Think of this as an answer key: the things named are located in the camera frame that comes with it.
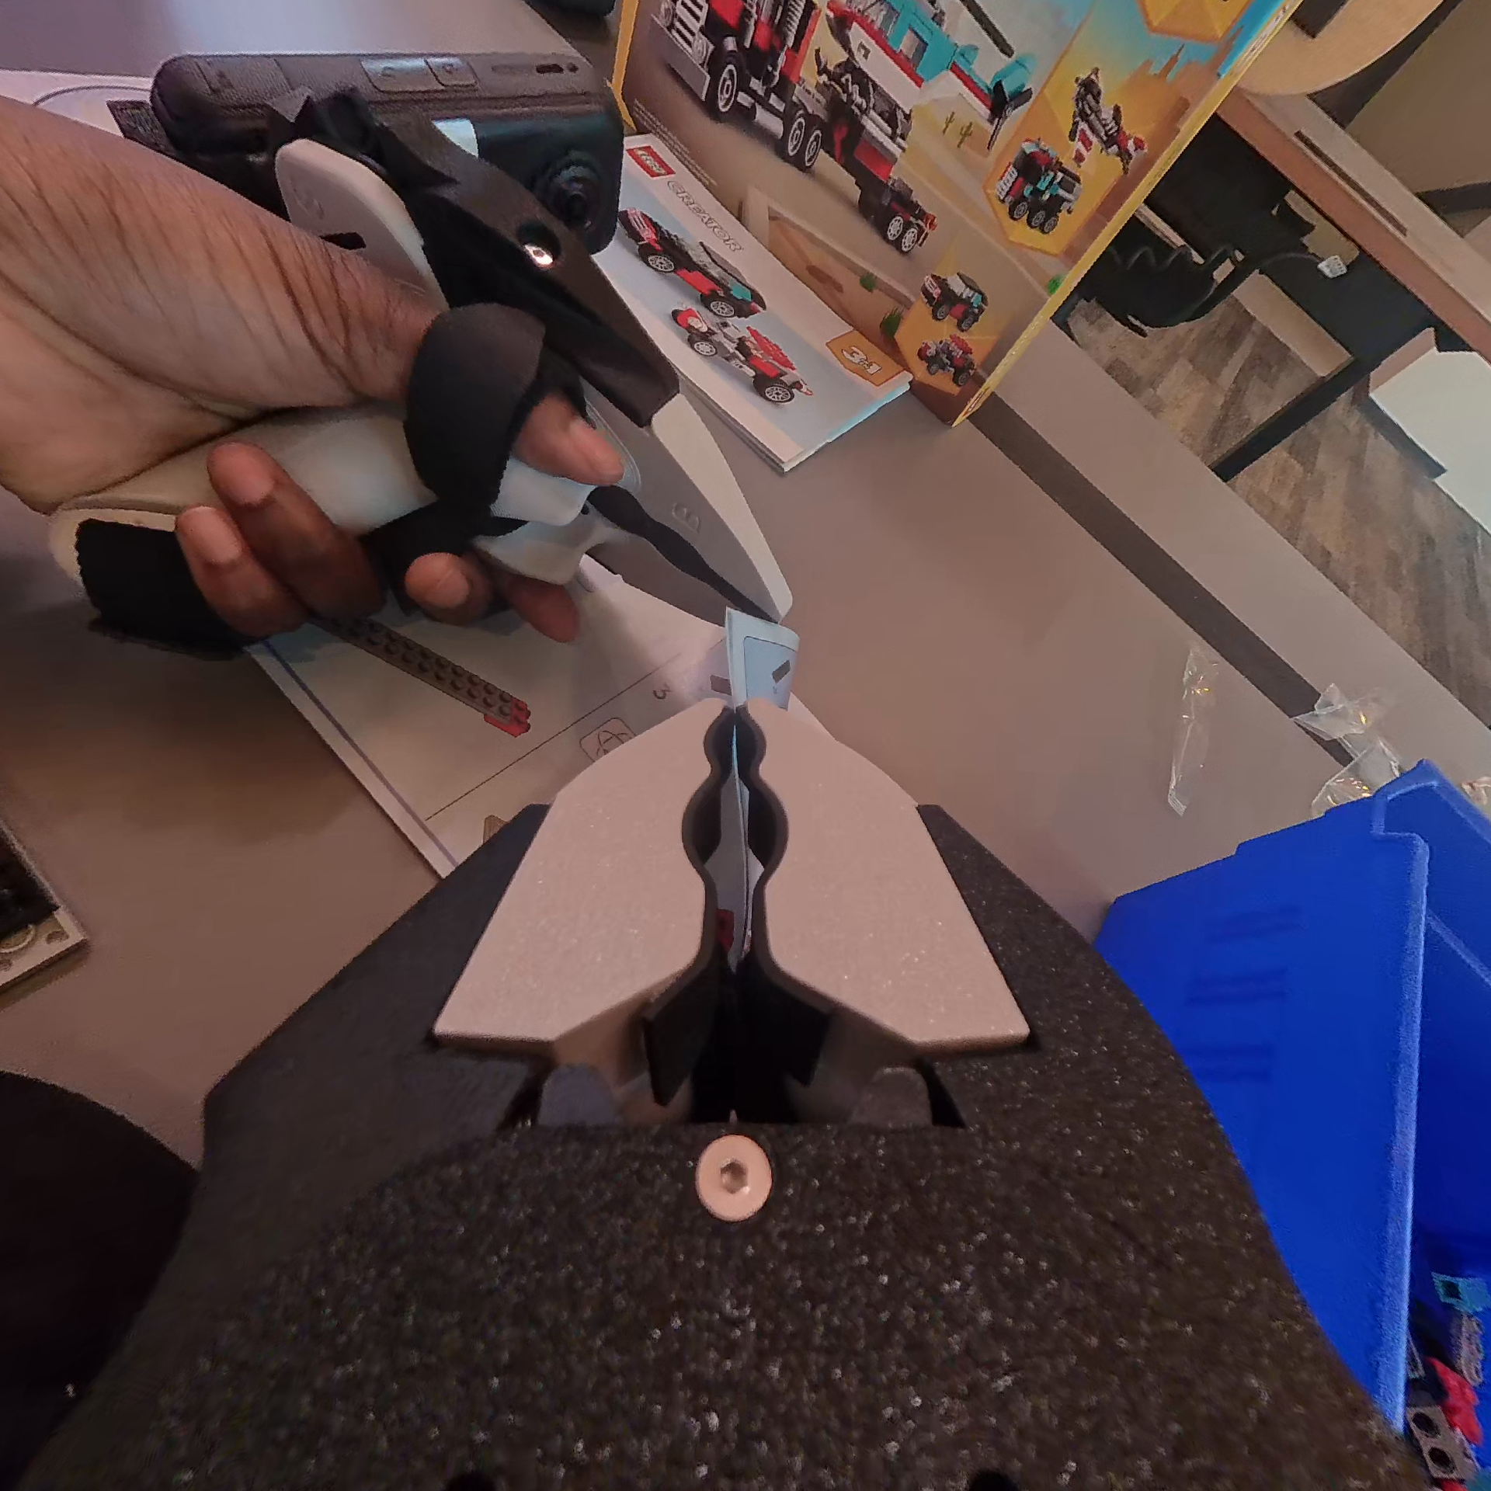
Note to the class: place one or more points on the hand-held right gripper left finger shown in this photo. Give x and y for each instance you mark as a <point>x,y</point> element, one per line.
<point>570,922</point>

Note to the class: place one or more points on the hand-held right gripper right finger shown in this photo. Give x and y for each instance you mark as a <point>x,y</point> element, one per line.
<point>895,922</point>

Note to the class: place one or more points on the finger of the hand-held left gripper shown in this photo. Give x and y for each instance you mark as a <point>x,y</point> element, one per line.
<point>558,550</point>
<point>711,500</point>

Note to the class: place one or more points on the blue plastic bin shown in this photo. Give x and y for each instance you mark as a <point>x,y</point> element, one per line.
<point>1280,1049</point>

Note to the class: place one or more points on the yellow toy set box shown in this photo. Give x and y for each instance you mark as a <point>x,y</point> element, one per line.
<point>932,177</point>

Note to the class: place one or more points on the pile of building bricks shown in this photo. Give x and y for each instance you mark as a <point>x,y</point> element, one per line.
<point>1443,1375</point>

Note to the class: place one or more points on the person's left hand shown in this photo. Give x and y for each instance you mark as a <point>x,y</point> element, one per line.
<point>175,293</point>

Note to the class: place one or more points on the car cover instruction booklet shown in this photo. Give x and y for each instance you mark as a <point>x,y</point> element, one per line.
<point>745,315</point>

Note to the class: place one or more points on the clear plastic bag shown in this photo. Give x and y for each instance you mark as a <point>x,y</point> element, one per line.
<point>1351,733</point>
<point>1199,725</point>

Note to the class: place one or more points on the wooden office desk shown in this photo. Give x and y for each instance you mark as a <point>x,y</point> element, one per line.
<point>1340,177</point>

